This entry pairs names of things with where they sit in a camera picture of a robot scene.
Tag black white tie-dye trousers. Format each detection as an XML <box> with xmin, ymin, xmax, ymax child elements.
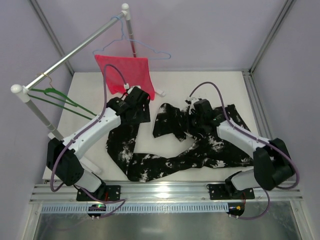
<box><xmin>105</xmin><ymin>103</ymin><xmax>253</xmax><ymax>182</ymax></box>

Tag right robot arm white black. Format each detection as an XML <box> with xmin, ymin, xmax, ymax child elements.
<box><xmin>186</xmin><ymin>97</ymin><xmax>296</xmax><ymax>198</ymax></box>

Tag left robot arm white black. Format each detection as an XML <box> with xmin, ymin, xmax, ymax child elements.
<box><xmin>46</xmin><ymin>86</ymin><xmax>151</xmax><ymax>203</ymax></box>

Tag green plastic hanger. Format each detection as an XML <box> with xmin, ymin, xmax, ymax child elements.
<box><xmin>28</xmin><ymin>87</ymin><xmax>96</xmax><ymax>120</ymax></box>

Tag red cloth towel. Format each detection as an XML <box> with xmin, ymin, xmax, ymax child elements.
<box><xmin>94</xmin><ymin>54</ymin><xmax>155</xmax><ymax>101</ymax></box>

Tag silver white clothes rack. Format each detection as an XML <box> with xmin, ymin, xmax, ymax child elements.
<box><xmin>10</xmin><ymin>2</ymin><xmax>166</xmax><ymax>176</ymax></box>

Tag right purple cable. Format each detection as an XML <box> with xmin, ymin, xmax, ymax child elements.
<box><xmin>188</xmin><ymin>81</ymin><xmax>301</xmax><ymax>221</ymax></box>

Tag purple cable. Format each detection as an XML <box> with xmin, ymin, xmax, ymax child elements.
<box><xmin>188</xmin><ymin>81</ymin><xmax>301</xmax><ymax>221</ymax></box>
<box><xmin>50</xmin><ymin>64</ymin><xmax>131</xmax><ymax>221</ymax></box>

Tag aluminium side rail frame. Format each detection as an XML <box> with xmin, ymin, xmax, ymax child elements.
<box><xmin>241</xmin><ymin>69</ymin><xmax>301</xmax><ymax>191</ymax></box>

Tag blue wire hanger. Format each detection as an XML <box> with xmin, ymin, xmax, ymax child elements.
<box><xmin>92</xmin><ymin>15</ymin><xmax>172</xmax><ymax>61</ymax></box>

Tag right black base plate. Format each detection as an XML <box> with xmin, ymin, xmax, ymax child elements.
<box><xmin>206</xmin><ymin>183</ymin><xmax>255</xmax><ymax>200</ymax></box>

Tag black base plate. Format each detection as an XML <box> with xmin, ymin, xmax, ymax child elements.
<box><xmin>76</xmin><ymin>184</ymin><xmax>121</xmax><ymax>202</ymax></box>
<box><xmin>206</xmin><ymin>183</ymin><xmax>255</xmax><ymax>200</ymax></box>

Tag perforated cable duct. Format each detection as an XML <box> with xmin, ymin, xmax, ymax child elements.
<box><xmin>40</xmin><ymin>202</ymin><xmax>229</xmax><ymax>214</ymax></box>

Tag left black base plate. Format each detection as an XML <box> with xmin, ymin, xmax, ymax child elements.
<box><xmin>76</xmin><ymin>184</ymin><xmax>121</xmax><ymax>202</ymax></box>

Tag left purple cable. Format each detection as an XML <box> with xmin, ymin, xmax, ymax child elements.
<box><xmin>50</xmin><ymin>64</ymin><xmax>131</xmax><ymax>221</ymax></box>

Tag aluminium front rail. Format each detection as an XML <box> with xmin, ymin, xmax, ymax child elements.
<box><xmin>29</xmin><ymin>180</ymin><xmax>303</xmax><ymax>203</ymax></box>

